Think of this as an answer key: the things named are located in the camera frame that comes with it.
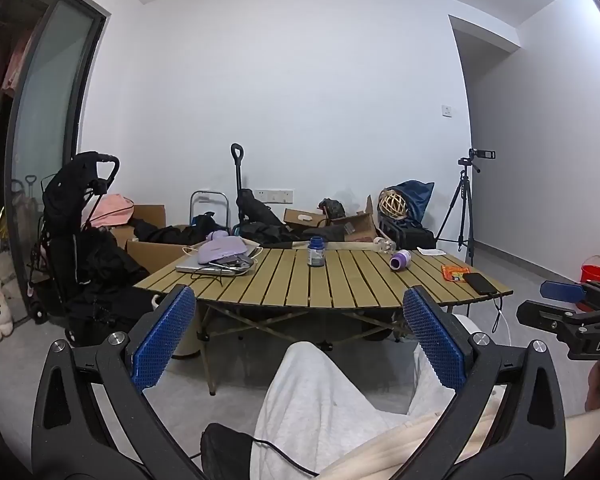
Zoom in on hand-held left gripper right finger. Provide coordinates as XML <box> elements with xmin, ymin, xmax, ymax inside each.
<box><xmin>395</xmin><ymin>285</ymin><xmax>568</xmax><ymax>480</ymax></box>

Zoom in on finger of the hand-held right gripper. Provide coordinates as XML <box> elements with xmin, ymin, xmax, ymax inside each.
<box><xmin>539</xmin><ymin>280</ymin><xmax>600</xmax><ymax>313</ymax></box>
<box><xmin>516</xmin><ymin>300</ymin><xmax>600</xmax><ymax>343</ymax></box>

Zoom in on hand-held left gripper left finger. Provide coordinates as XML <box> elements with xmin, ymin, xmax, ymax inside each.
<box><xmin>30</xmin><ymin>284</ymin><xmax>207</xmax><ymax>480</ymax></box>

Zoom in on red bucket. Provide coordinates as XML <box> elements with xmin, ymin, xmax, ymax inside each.
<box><xmin>579</xmin><ymin>254</ymin><xmax>600</xmax><ymax>286</ymax></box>

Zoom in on black smartphone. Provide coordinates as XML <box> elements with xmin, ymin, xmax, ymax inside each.
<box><xmin>462</xmin><ymin>272</ymin><xmax>499</xmax><ymax>295</ymax></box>

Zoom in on orange snack packet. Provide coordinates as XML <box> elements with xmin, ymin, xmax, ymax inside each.
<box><xmin>440</xmin><ymin>264</ymin><xmax>474</xmax><ymax>283</ymax></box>

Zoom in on silver laptop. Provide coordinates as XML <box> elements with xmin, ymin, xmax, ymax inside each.
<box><xmin>175</xmin><ymin>254</ymin><xmax>257</xmax><ymax>276</ymax></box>

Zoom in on large cardboard box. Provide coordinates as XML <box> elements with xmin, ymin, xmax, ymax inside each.
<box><xmin>126</xmin><ymin>239</ymin><xmax>202</xmax><ymax>276</ymax></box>

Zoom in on purple pouch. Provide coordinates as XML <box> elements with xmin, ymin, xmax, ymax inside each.
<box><xmin>198</xmin><ymin>238</ymin><xmax>249</xmax><ymax>265</ymax></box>

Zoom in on pile of black bags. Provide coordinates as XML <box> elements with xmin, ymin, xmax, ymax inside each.
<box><xmin>131</xmin><ymin>214</ymin><xmax>232</xmax><ymax>247</ymax></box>

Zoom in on black case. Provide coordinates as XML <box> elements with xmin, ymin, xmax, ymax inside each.
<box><xmin>377</xmin><ymin>219</ymin><xmax>437</xmax><ymax>251</ymax></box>

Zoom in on person's cream top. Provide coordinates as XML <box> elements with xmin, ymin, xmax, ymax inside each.
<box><xmin>318</xmin><ymin>399</ymin><xmax>600</xmax><ymax>480</ymax></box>

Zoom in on black stroller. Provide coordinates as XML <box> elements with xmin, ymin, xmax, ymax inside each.
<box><xmin>27</xmin><ymin>152</ymin><xmax>157</xmax><ymax>347</ymax></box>

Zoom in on black tripod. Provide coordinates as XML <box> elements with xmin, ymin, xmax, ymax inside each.
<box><xmin>434</xmin><ymin>164</ymin><xmax>476</xmax><ymax>267</ymax></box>

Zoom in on pink bag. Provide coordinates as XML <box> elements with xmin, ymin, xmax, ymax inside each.
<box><xmin>87</xmin><ymin>193</ymin><xmax>136</xmax><ymax>229</ymax></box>

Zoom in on wooden slat folding table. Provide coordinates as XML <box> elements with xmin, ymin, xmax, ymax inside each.
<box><xmin>132</xmin><ymin>245</ymin><xmax>514</xmax><ymax>397</ymax></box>

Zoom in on open cardboard box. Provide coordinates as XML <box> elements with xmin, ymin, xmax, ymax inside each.
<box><xmin>329</xmin><ymin>195</ymin><xmax>379</xmax><ymax>244</ymax></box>

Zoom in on wicker ball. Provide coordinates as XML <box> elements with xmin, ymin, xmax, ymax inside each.
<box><xmin>378</xmin><ymin>187</ymin><xmax>410</xmax><ymax>221</ymax></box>

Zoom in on grey folding step stool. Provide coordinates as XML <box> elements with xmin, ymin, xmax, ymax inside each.
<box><xmin>188</xmin><ymin>189</ymin><xmax>231</xmax><ymax>234</ymax></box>

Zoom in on blue bag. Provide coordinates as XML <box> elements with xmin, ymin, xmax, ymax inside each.
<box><xmin>392</xmin><ymin>179</ymin><xmax>435</xmax><ymax>224</ymax></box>

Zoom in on blue jar with dark lid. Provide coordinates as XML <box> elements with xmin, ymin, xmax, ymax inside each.
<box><xmin>307</xmin><ymin>235</ymin><xmax>328</xmax><ymax>268</ymax></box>

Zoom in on black folded wagon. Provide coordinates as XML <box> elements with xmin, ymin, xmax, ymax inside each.
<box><xmin>229</xmin><ymin>143</ymin><xmax>287</xmax><ymax>233</ymax></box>

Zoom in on flat cardboard box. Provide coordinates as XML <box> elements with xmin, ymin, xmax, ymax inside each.
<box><xmin>283</xmin><ymin>208</ymin><xmax>329</xmax><ymax>231</ymax></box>

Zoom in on sliding glass door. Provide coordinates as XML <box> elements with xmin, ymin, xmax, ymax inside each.
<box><xmin>4</xmin><ymin>0</ymin><xmax>112</xmax><ymax>322</ymax></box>

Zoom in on hanging pink clothes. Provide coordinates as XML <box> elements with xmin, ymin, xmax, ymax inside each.
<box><xmin>0</xmin><ymin>15</ymin><xmax>37</xmax><ymax>111</ymax></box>

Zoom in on white charging cable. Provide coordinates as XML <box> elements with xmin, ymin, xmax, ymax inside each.
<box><xmin>493</xmin><ymin>298</ymin><xmax>512</xmax><ymax>347</ymax></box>

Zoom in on black camcorder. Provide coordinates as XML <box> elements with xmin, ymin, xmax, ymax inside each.
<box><xmin>457</xmin><ymin>147</ymin><xmax>496</xmax><ymax>167</ymax></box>

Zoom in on black cable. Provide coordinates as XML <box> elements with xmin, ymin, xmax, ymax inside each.
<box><xmin>190</xmin><ymin>437</ymin><xmax>322</xmax><ymax>477</ymax></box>

